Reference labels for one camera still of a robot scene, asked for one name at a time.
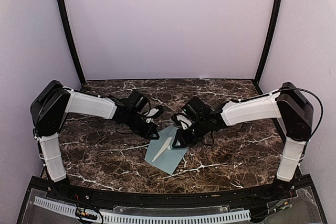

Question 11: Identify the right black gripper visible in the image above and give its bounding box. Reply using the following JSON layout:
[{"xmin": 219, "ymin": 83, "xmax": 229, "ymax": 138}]
[{"xmin": 173, "ymin": 118, "xmax": 208, "ymax": 147}]

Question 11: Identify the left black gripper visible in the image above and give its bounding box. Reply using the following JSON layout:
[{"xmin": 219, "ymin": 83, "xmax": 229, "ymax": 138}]
[{"xmin": 126, "ymin": 111, "xmax": 160, "ymax": 140}]

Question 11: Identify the beige ornate letter paper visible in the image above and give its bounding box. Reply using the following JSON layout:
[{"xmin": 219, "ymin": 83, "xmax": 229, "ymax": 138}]
[{"xmin": 152, "ymin": 136, "xmax": 173, "ymax": 162}]

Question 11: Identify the teal paper envelope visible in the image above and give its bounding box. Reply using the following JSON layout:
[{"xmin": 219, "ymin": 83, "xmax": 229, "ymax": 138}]
[{"xmin": 144, "ymin": 125, "xmax": 188, "ymax": 175}]

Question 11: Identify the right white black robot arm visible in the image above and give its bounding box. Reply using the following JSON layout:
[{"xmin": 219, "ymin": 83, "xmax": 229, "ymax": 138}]
[{"xmin": 171, "ymin": 82, "xmax": 322, "ymax": 200}]

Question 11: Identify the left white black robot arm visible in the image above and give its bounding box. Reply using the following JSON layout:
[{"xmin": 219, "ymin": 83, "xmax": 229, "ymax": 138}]
[{"xmin": 30, "ymin": 80, "xmax": 164, "ymax": 201}]

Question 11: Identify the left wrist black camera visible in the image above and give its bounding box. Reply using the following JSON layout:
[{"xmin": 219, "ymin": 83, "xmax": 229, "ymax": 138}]
[{"xmin": 146, "ymin": 105, "xmax": 164, "ymax": 123}]

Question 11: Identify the wrist black camera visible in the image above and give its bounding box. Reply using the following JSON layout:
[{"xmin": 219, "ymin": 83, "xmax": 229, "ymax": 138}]
[
  {"xmin": 171, "ymin": 113, "xmax": 192, "ymax": 130},
  {"xmin": 146, "ymin": 105, "xmax": 164, "ymax": 123}
]

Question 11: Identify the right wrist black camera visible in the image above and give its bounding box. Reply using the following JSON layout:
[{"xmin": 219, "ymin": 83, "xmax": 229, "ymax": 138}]
[{"xmin": 171, "ymin": 113, "xmax": 192, "ymax": 130}]

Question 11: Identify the black front rail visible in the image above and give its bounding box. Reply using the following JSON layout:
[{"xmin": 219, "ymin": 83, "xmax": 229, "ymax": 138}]
[{"xmin": 47, "ymin": 184, "xmax": 289, "ymax": 209}]

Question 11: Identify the white slotted cable duct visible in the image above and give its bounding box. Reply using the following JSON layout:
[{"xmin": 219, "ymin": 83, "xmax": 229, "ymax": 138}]
[{"xmin": 34, "ymin": 196, "xmax": 250, "ymax": 223}]

